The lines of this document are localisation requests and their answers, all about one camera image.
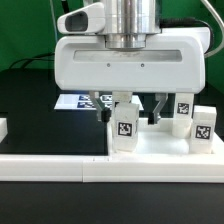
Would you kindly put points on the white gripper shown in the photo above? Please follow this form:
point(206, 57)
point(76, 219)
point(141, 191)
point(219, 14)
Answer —
point(172, 62)

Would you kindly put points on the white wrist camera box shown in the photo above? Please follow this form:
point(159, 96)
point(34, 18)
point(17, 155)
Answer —
point(87, 20)

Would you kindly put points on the white square table top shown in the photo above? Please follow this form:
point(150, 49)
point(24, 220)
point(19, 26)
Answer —
point(153, 139)

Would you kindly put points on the white sheet with AprilTags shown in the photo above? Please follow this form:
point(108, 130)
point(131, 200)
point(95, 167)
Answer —
point(83, 102)

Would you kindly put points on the white thin pole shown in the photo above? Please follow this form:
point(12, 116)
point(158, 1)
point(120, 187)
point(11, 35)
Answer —
point(52, 9)

